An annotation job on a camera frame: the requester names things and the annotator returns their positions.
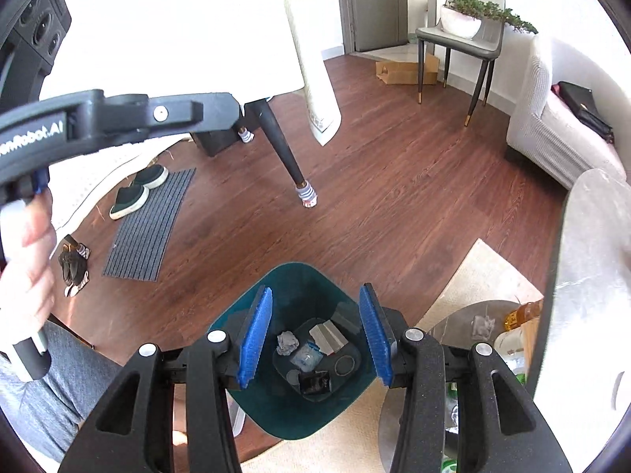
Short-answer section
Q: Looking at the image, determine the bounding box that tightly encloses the grey door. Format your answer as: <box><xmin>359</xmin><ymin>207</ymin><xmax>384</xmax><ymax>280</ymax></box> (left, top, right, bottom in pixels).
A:
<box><xmin>335</xmin><ymin>0</ymin><xmax>410</xmax><ymax>53</ymax></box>

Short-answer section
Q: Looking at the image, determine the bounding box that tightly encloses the dark patterned shoe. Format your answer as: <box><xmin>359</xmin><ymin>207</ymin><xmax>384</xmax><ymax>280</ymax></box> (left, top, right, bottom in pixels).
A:
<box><xmin>64</xmin><ymin>268</ymin><xmax>90</xmax><ymax>299</ymax></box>
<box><xmin>58</xmin><ymin>242</ymin><xmax>90</xmax><ymax>277</ymax></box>

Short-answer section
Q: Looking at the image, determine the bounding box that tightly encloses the crumpled clear plastic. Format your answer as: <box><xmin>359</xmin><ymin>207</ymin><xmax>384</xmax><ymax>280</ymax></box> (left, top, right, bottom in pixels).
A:
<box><xmin>470</xmin><ymin>315</ymin><xmax>496</xmax><ymax>341</ymax></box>

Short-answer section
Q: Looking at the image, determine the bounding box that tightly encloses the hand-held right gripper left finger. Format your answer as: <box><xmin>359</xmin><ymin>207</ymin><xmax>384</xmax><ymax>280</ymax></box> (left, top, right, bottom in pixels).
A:
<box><xmin>58</xmin><ymin>286</ymin><xmax>274</xmax><ymax>473</ymax></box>

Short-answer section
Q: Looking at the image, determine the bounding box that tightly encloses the small plain white box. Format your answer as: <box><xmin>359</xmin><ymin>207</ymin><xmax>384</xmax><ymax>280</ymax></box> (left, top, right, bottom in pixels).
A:
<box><xmin>310</xmin><ymin>320</ymin><xmax>348</xmax><ymax>356</ymax></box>

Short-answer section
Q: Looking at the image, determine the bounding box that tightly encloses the beige rug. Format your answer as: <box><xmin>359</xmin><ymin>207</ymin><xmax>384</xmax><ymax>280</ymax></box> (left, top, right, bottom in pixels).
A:
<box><xmin>241</xmin><ymin>239</ymin><xmax>545</xmax><ymax>473</ymax></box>

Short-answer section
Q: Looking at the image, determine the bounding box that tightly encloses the black packet with barcode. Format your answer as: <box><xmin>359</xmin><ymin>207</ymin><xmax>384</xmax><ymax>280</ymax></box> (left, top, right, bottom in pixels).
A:
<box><xmin>298</xmin><ymin>369</ymin><xmax>331</xmax><ymax>396</ymax></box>

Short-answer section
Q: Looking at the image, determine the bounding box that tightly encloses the blue and white plastic packet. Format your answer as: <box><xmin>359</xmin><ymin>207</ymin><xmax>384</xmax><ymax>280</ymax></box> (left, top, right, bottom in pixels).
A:
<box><xmin>290</xmin><ymin>342</ymin><xmax>323</xmax><ymax>370</ymax></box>

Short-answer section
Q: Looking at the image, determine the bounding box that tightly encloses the teal plastic trash bin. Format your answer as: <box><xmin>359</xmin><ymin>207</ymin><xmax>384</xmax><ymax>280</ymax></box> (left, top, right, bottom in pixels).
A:
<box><xmin>206</xmin><ymin>262</ymin><xmax>378</xmax><ymax>441</ymax></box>

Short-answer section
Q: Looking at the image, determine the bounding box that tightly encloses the potted plant in white pot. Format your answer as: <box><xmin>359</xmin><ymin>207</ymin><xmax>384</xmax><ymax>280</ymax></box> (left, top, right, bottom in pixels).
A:
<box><xmin>440</xmin><ymin>0</ymin><xmax>539</xmax><ymax>41</ymax></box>

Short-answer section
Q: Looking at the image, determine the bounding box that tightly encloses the person's left hand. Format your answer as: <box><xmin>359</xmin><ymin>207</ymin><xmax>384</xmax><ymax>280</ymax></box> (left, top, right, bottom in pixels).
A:
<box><xmin>0</xmin><ymin>191</ymin><xmax>57</xmax><ymax>342</ymax></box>

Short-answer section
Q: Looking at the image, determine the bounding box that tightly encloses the large white paper ball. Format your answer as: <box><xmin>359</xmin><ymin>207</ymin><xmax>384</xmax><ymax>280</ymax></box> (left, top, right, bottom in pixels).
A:
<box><xmin>276</xmin><ymin>331</ymin><xmax>301</xmax><ymax>356</ymax></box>

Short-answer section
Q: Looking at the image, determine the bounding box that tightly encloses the person's grey trouser leg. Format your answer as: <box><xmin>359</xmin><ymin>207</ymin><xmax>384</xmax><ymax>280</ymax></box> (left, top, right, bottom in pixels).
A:
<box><xmin>0</xmin><ymin>322</ymin><xmax>124</xmax><ymax>464</ymax></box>

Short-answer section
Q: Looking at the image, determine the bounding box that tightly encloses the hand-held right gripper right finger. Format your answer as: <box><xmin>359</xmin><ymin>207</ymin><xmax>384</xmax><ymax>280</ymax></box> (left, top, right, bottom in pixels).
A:
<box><xmin>359</xmin><ymin>283</ymin><xmax>573</xmax><ymax>473</ymax></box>

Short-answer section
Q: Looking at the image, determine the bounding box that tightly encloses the grey striped door mat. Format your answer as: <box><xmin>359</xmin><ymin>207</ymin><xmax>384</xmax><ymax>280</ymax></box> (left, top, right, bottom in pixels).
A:
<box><xmin>103</xmin><ymin>168</ymin><xmax>197</xmax><ymax>283</ymax></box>

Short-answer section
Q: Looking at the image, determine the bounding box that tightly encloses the striped table leg sock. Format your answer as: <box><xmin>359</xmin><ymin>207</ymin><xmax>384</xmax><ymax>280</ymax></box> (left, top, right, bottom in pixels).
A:
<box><xmin>295</xmin><ymin>182</ymin><xmax>320</xmax><ymax>209</ymax></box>

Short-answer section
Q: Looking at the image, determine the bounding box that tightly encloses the black bag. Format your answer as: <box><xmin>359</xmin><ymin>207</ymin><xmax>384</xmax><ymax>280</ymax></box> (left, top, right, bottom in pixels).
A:
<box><xmin>557</xmin><ymin>81</ymin><xmax>615</xmax><ymax>145</ymax></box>

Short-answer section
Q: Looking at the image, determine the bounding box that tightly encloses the flat cardboard box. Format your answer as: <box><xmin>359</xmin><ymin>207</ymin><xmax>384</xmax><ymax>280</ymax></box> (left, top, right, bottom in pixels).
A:
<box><xmin>375</xmin><ymin>53</ymin><xmax>439</xmax><ymax>86</ymax></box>

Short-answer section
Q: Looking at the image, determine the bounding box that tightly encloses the grey armchair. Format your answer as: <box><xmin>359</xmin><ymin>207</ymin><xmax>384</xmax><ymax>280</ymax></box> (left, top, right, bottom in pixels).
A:
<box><xmin>506</xmin><ymin>34</ymin><xmax>628</xmax><ymax>190</ymax></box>

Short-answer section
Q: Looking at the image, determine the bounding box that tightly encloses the grey dining chair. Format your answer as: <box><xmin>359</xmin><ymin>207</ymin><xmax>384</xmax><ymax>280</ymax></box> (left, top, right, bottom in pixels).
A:
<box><xmin>415</xmin><ymin>0</ymin><xmax>508</xmax><ymax>127</ymax></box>

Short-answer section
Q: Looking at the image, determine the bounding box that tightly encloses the dark table leg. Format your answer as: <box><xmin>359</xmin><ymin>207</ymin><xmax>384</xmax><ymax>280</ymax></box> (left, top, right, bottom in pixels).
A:
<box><xmin>245</xmin><ymin>100</ymin><xmax>309</xmax><ymax>190</ymax></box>

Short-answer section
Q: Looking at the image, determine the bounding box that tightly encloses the pale patterned tablecloth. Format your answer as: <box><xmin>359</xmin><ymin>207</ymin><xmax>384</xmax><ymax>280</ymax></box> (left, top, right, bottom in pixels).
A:
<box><xmin>47</xmin><ymin>0</ymin><xmax>343</xmax><ymax>237</ymax></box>

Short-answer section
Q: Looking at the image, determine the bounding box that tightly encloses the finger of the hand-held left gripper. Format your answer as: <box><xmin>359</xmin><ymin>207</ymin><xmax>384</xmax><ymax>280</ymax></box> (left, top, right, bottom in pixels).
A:
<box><xmin>69</xmin><ymin>89</ymin><xmax>243</xmax><ymax>158</ymax></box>

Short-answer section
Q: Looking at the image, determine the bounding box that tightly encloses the green and white slipper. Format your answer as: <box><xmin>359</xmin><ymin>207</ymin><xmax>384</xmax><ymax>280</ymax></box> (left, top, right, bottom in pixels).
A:
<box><xmin>109</xmin><ymin>184</ymin><xmax>150</xmax><ymax>221</ymax></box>
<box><xmin>132</xmin><ymin>165</ymin><xmax>169</xmax><ymax>189</ymax></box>

